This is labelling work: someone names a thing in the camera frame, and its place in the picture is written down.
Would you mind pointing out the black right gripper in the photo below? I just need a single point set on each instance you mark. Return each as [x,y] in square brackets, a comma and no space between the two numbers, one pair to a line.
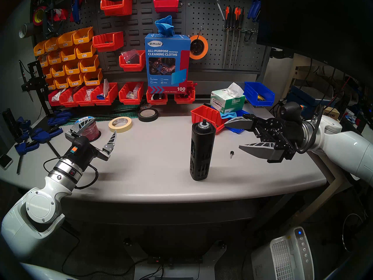
[287,136]

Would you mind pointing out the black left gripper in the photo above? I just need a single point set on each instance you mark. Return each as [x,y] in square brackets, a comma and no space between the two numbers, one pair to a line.
[84,157]

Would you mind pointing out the black cylindrical screwdriver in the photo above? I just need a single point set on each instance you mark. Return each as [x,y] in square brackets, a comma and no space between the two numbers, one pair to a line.
[201,154]

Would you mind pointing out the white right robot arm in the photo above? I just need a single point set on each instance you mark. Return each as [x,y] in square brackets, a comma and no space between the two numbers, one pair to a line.
[349,151]

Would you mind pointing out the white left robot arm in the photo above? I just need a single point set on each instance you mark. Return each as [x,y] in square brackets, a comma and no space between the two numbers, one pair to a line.
[38,208]

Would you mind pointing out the orange black screwdriver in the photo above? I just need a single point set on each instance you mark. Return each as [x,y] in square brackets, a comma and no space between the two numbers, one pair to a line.
[228,18]
[236,18]
[241,19]

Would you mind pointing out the small blue plastic bin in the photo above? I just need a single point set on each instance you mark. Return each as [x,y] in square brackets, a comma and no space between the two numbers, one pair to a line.
[235,131]

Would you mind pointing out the beige masking tape roll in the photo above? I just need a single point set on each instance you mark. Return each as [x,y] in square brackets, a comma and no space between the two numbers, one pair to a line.
[120,130]

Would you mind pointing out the crumpled blue cloth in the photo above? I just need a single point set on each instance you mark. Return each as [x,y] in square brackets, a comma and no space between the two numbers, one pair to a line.
[228,115]

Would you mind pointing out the red plastic storage bin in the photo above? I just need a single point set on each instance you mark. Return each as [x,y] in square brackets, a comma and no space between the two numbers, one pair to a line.
[129,101]
[131,68]
[185,100]
[157,102]
[204,116]
[65,103]
[116,10]
[52,103]
[105,101]
[107,44]
[80,101]
[166,6]

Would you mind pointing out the green cutting mat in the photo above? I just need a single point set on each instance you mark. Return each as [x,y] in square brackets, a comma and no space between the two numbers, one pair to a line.
[128,114]

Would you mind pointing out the green white tissue box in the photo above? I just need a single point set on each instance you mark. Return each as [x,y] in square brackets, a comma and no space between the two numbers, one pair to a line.
[230,101]

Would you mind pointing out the blue bar clamp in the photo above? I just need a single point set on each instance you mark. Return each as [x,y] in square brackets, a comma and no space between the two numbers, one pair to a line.
[26,148]
[24,124]
[46,135]
[58,118]

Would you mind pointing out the large blue plastic bin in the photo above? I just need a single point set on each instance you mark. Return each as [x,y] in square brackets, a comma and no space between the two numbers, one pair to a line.
[253,91]

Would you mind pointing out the black tape roll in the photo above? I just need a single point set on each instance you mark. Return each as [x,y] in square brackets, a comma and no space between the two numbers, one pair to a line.
[148,119]

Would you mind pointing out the yellow plastic parts bin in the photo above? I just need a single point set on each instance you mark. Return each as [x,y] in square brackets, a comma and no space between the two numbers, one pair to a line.
[47,74]
[43,62]
[72,70]
[52,46]
[89,67]
[75,82]
[57,72]
[83,38]
[66,42]
[51,85]
[93,80]
[54,60]
[86,53]
[68,56]
[61,84]
[39,50]

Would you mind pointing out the dark blue case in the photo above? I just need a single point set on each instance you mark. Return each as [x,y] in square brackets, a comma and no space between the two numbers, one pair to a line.
[309,95]

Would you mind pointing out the black metal stand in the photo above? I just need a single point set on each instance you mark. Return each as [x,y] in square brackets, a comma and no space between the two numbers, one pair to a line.
[36,78]

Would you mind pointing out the brown cardboard box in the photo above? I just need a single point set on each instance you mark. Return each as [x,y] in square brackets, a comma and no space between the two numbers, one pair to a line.
[332,113]

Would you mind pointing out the black upright device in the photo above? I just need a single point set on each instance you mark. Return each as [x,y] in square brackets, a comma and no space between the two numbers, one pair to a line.
[10,122]

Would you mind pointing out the smartphone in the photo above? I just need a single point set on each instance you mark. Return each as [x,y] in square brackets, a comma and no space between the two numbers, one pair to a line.
[5,162]

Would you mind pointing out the orange tape roll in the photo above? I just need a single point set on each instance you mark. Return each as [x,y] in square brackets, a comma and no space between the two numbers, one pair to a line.
[206,49]

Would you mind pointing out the blue cleaning cloths box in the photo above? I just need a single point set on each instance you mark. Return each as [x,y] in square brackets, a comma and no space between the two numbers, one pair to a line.
[167,63]

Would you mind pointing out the dark perforated pegboard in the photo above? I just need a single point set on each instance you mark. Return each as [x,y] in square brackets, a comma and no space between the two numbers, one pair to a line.
[212,25]

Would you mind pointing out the red white striped tape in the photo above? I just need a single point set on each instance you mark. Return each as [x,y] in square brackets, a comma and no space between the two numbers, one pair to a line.
[61,14]

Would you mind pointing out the blue microfiber cloth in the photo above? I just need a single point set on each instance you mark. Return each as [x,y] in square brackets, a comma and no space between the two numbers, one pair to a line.
[164,25]

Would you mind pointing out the white air purifier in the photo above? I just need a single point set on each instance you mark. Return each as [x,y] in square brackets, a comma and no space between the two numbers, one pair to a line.
[285,259]

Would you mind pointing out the black computer monitor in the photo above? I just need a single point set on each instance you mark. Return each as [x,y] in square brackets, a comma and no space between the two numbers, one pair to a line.
[314,25]

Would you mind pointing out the red yellow tape roll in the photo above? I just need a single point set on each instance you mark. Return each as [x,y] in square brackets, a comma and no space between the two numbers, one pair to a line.
[35,15]

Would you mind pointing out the black power strip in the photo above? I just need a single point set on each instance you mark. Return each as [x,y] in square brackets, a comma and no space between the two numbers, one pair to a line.
[157,260]

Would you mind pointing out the white robot torso shell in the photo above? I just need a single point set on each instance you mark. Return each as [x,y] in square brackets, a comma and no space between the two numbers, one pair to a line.
[46,273]

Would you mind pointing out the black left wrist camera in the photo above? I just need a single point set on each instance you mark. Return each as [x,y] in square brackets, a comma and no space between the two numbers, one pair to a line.
[80,142]

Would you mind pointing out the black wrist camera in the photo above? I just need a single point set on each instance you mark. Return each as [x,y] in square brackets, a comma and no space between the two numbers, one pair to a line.
[80,142]
[291,111]

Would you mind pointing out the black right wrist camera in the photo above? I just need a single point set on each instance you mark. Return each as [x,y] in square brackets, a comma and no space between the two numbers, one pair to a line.
[291,111]

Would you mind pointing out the dark louvered wall panel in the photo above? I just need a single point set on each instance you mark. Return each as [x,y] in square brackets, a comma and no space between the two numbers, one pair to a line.
[145,22]

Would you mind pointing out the grey duct tape roll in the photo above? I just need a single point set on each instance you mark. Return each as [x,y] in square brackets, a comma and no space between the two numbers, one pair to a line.
[24,31]

